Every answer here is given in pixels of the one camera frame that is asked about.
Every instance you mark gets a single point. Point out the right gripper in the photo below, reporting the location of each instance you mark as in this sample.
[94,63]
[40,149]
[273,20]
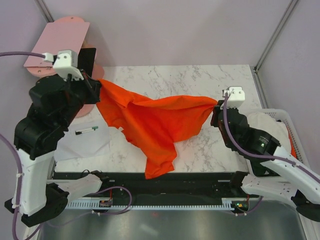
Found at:
[216,109]

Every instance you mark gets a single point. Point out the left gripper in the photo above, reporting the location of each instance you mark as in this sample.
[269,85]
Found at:
[93,86]

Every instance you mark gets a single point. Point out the orange t shirt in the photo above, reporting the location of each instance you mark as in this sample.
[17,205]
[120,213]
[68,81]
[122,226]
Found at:
[154,125]

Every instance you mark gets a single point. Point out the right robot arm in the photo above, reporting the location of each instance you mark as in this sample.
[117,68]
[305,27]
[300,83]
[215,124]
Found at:
[301,186]

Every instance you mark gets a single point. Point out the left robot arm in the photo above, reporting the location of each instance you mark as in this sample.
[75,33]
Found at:
[55,104]

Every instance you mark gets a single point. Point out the white t shirt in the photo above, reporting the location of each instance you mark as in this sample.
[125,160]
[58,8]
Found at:
[278,130]

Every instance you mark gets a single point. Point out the black clipboard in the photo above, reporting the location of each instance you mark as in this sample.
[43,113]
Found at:
[86,60]

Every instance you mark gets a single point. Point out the marker pen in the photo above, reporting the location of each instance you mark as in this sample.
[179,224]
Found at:
[86,130]

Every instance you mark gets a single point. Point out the white cloth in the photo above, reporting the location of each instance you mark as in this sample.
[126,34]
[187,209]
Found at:
[87,145]

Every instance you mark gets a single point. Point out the dark green t shirt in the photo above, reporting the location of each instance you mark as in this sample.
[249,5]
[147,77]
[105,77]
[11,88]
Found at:
[260,170]

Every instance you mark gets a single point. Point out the pink clipboard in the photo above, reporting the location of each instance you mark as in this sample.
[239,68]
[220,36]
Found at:
[65,34]

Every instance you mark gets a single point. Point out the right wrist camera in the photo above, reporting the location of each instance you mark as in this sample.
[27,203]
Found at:
[233,97]

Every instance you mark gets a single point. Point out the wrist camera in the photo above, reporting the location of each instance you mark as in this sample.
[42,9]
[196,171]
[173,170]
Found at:
[65,64]
[233,97]

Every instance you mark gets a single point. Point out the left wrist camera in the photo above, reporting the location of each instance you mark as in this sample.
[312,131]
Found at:
[65,64]

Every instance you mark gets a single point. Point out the white cable duct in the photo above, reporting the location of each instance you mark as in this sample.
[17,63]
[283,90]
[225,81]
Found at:
[97,204]

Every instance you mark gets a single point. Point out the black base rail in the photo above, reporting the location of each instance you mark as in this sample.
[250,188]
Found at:
[186,188]

